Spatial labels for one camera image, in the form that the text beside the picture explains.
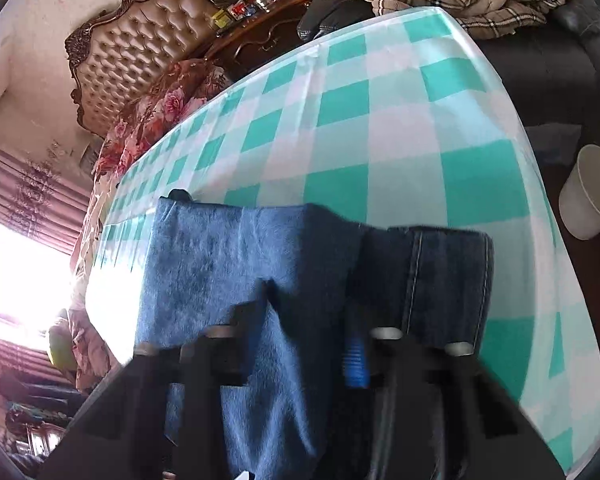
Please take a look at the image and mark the brown plaid blanket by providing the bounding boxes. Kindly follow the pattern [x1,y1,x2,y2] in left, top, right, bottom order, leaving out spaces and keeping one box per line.
[345,0,576,41]

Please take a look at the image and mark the teal white checked tablecloth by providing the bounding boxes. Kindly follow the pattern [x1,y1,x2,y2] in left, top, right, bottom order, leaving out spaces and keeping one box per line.
[82,5,600,476]

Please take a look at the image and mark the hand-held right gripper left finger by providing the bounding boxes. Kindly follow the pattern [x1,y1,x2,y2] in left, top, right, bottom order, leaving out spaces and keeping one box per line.
[37,282,282,480]

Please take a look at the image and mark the blue denim pants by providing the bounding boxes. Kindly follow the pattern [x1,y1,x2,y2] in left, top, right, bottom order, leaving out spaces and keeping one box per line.
[137,190,496,480]

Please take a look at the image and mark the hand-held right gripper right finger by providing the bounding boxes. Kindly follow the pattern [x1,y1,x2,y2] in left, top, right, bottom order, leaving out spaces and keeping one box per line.
[325,326,566,480]

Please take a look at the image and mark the pink striped curtain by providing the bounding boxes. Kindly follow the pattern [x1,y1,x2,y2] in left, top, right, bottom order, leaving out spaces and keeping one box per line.
[0,130,92,391]

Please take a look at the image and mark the brown tufted carved headboard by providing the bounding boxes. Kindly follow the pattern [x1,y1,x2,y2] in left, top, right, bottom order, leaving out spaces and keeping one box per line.
[64,0,236,133]

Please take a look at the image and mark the dark wooden nightstand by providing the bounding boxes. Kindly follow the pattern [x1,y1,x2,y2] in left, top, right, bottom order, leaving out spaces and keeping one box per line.
[200,0,316,81]

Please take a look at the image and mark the black leather sofa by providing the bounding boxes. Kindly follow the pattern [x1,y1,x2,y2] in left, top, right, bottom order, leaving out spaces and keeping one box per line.
[297,0,600,127]

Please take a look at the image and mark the white plastic waste bin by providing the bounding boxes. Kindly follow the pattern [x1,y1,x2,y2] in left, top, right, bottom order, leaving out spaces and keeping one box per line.
[559,144,600,241]

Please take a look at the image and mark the red floral bedding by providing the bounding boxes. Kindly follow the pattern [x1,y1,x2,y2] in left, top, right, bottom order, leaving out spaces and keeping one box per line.
[70,57,233,396]

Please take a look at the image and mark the red small box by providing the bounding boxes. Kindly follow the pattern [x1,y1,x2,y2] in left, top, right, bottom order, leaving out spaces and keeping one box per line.
[227,0,261,17]

